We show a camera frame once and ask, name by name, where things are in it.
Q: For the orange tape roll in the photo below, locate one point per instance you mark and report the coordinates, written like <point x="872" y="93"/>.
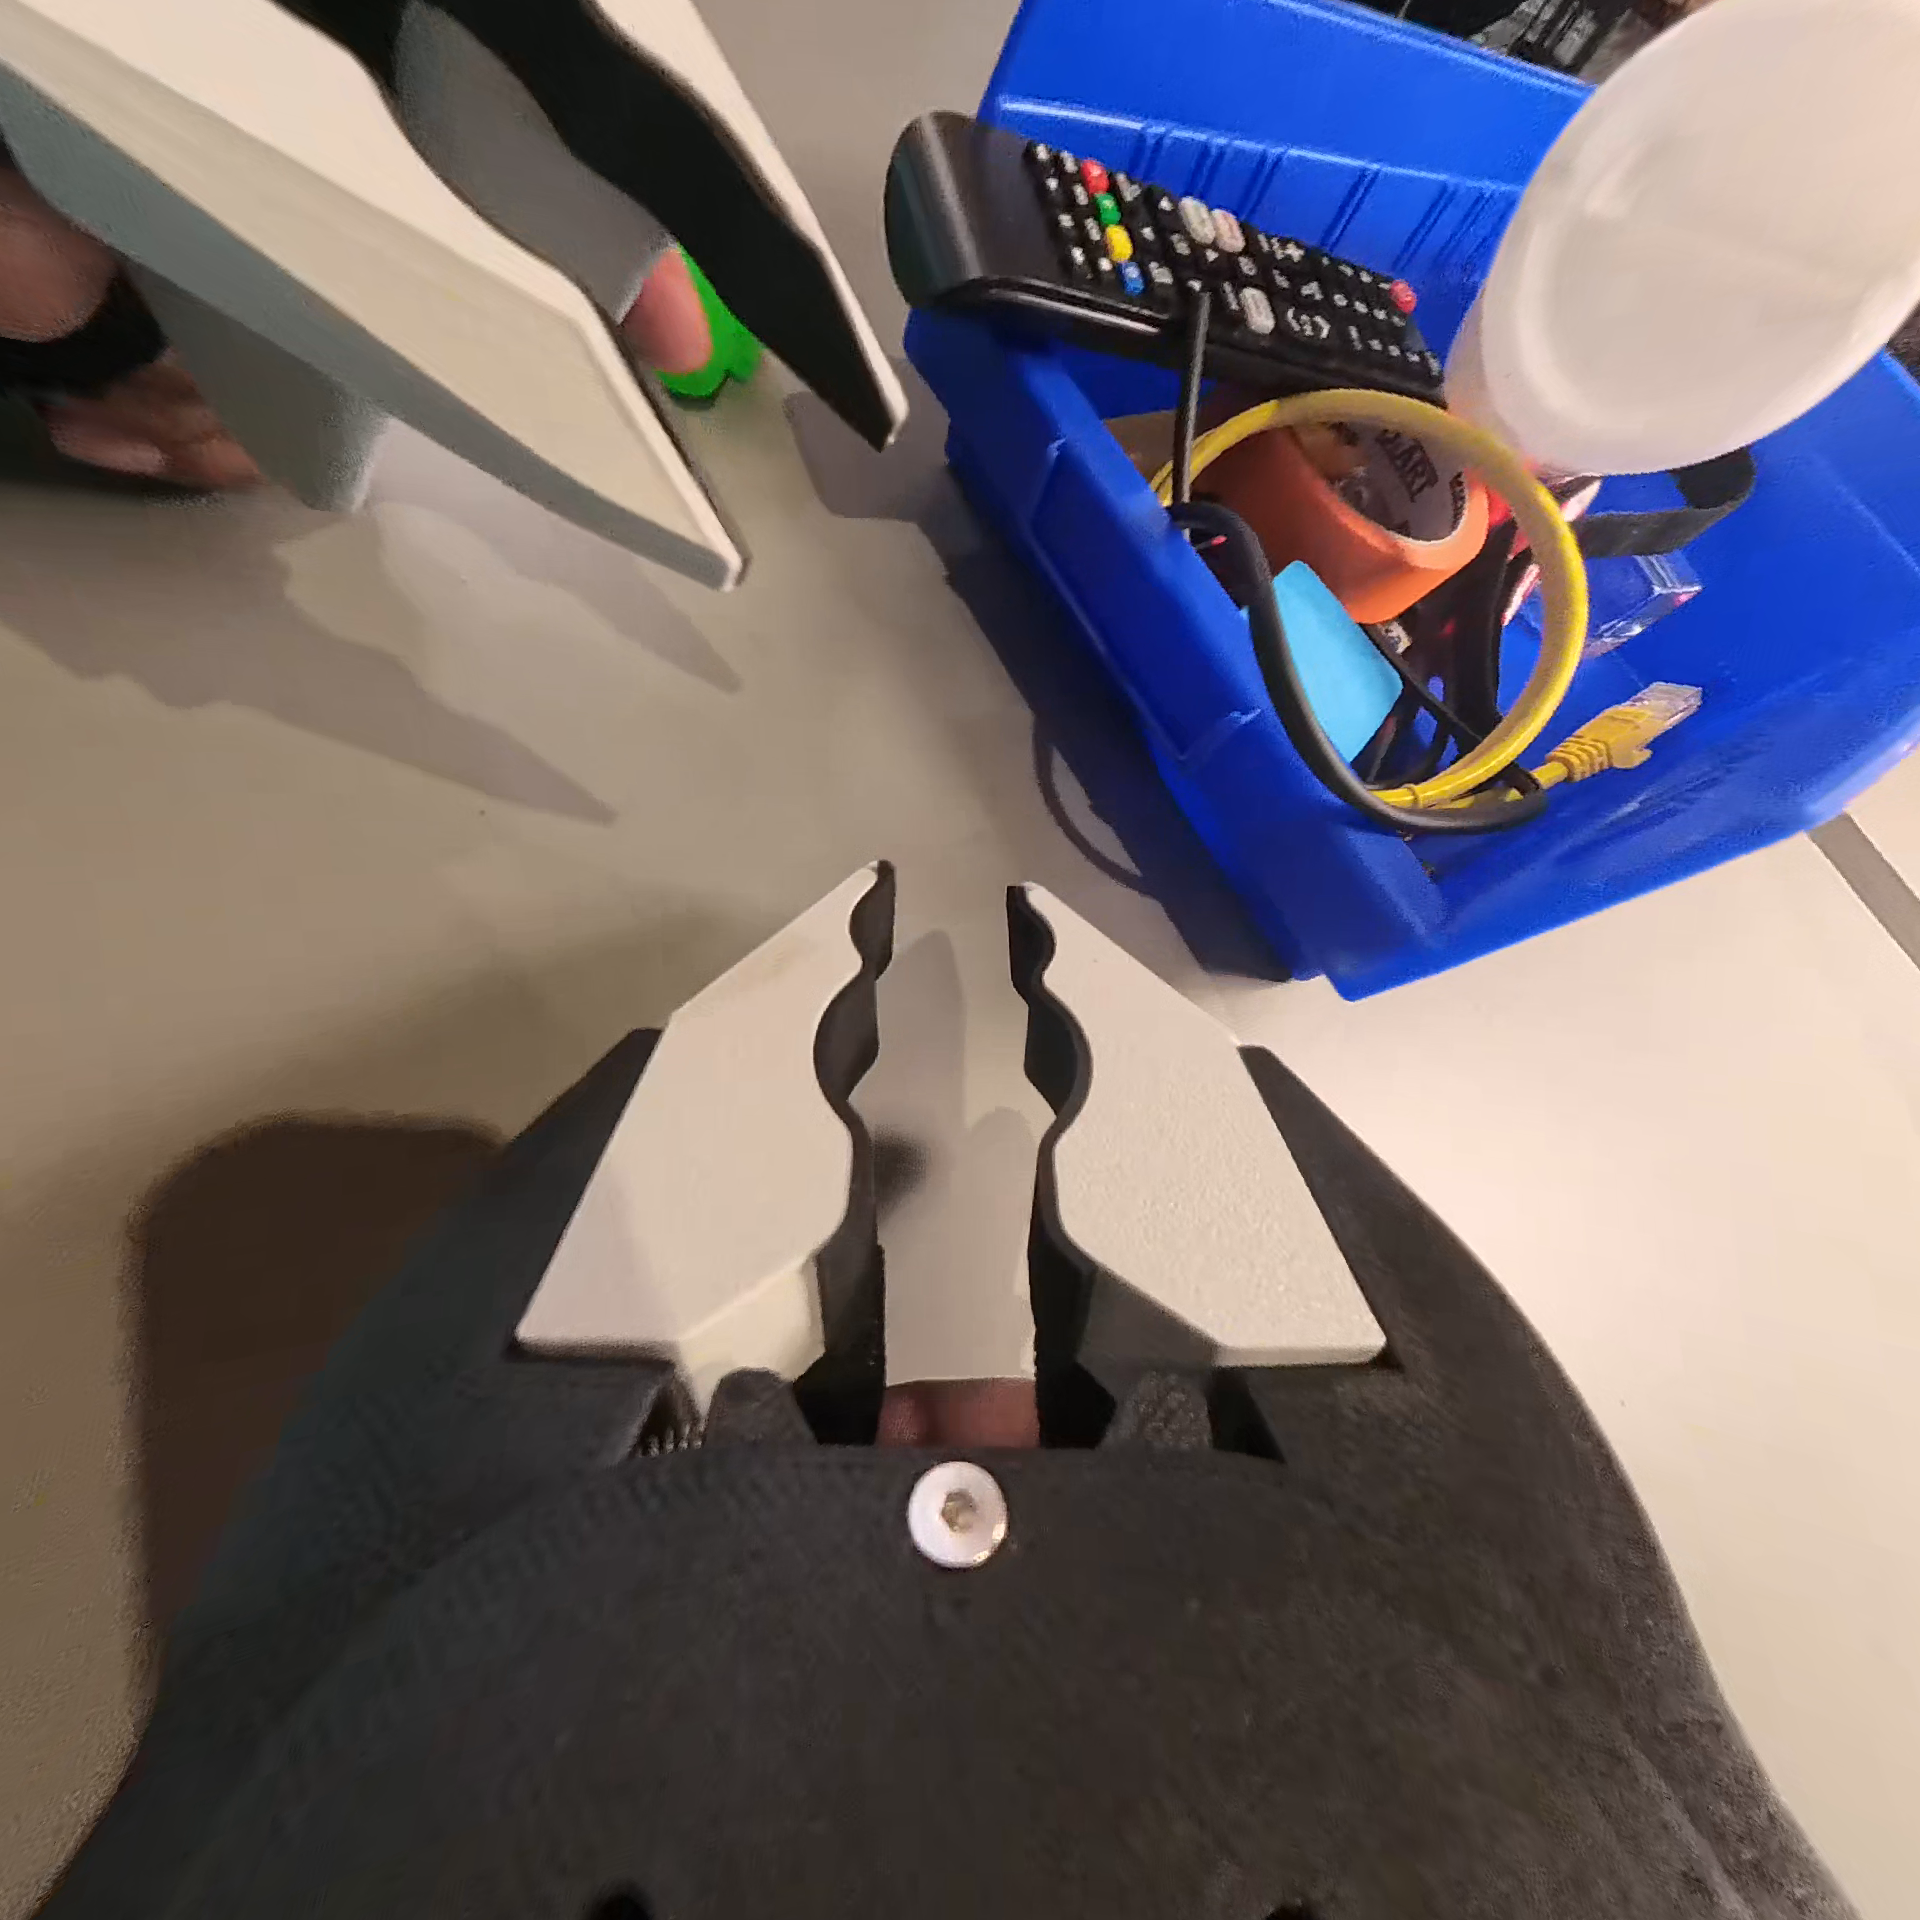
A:
<point x="1306" y="523"/>

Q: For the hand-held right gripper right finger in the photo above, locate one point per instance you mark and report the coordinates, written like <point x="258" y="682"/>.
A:
<point x="1185" y="1200"/>

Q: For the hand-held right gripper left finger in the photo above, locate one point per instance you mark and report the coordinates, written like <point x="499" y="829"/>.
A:
<point x="721" y="1170"/>

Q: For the light blue sponge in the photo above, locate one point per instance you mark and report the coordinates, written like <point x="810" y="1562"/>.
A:
<point x="1329" y="674"/>

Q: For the black remote control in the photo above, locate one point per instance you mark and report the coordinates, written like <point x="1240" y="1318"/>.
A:
<point x="961" y="210"/>

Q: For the green plastic object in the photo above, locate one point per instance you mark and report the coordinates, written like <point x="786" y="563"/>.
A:
<point x="727" y="353"/>

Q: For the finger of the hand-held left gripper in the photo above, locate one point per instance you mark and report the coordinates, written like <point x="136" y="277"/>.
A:
<point x="300" y="224"/>
<point x="704" y="181"/>

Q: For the person's right hand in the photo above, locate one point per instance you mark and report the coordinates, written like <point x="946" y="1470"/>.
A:
<point x="961" y="1418"/>

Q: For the person's left hand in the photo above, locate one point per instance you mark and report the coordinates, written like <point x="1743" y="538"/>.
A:
<point x="164" y="434"/>

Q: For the white plastic bottle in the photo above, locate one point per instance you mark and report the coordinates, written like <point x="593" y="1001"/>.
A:
<point x="1681" y="255"/>

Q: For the blue plastic bin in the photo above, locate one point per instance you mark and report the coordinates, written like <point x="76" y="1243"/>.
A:
<point x="1080" y="539"/>

